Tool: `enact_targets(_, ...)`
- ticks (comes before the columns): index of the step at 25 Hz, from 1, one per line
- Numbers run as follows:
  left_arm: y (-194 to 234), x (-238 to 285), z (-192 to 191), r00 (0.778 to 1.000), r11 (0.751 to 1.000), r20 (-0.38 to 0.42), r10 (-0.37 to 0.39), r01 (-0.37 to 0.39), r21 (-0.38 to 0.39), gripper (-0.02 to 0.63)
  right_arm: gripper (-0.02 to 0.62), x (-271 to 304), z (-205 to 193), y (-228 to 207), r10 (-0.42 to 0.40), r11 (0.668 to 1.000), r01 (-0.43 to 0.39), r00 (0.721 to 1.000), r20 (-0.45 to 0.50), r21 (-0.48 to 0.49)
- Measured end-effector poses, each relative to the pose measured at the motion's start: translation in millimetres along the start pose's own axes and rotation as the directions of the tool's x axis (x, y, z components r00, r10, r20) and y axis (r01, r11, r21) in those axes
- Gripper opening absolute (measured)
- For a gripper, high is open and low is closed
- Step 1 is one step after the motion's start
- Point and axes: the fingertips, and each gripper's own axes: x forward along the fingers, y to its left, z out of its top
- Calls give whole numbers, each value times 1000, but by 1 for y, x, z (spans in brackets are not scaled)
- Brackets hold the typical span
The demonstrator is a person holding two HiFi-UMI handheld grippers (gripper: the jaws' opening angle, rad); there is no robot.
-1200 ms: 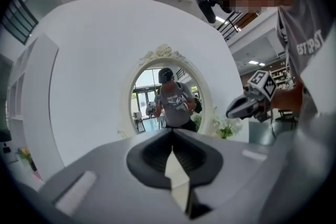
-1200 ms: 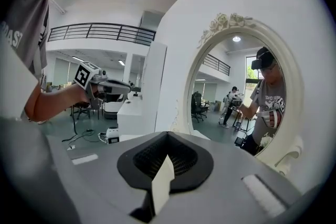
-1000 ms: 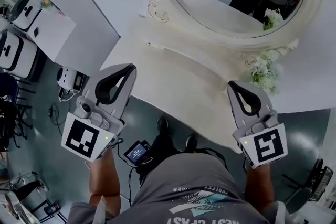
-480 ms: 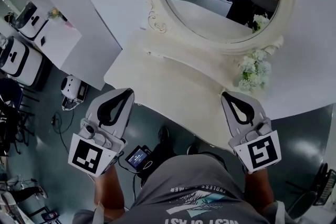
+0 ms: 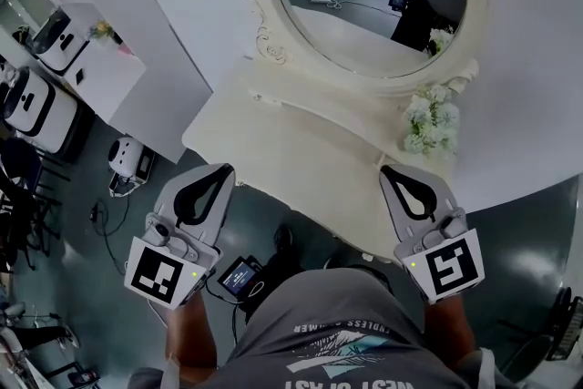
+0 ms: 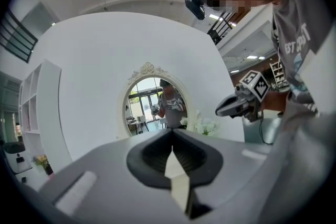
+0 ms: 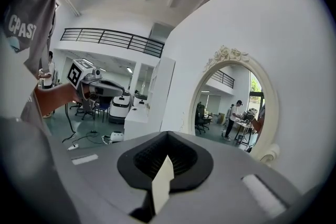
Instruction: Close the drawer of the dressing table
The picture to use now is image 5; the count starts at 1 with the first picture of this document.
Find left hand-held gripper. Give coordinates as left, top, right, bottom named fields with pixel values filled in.
left=123, top=162, right=237, bottom=311

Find person's left forearm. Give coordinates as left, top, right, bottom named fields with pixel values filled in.
left=163, top=298, right=220, bottom=384

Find vase of white flowers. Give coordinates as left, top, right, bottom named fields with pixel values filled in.
left=403, top=81, right=461, bottom=159

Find person's left black shoe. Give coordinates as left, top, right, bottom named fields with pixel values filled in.
left=272, top=223, right=294, bottom=260

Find black floor cable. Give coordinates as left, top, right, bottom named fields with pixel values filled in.
left=90, top=184, right=133, bottom=263

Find person's right forearm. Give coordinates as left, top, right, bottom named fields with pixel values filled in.
left=423, top=293, right=479, bottom=363

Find grey office chair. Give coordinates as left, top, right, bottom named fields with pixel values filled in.
left=496, top=285, right=583, bottom=379

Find white shelf desk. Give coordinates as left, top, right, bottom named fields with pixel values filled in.
left=0, top=0, right=214, bottom=164

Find person's black trousers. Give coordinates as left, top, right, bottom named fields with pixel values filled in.
left=239, top=250, right=394, bottom=324

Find cream dressing table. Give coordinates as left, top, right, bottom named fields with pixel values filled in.
left=180, top=0, right=492, bottom=265

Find small black screen device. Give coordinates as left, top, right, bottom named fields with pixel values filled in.
left=217, top=255, right=265, bottom=302

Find small round white robot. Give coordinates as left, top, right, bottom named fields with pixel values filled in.
left=107, top=136, right=158, bottom=187

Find white open case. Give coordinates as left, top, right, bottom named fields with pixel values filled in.
left=107, top=177, right=138, bottom=199

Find person's grey t-shirt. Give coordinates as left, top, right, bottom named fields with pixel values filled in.
left=127, top=267, right=506, bottom=389

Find dark blue chair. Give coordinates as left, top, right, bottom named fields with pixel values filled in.
left=0, top=136, right=65, bottom=261

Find oval mirror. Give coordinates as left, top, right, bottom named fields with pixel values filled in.
left=271, top=0, right=470, bottom=77

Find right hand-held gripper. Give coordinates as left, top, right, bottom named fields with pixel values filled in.
left=378, top=163, right=486, bottom=305

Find potted yellow plant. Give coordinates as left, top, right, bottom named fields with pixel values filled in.
left=88, top=20, right=124, bottom=46

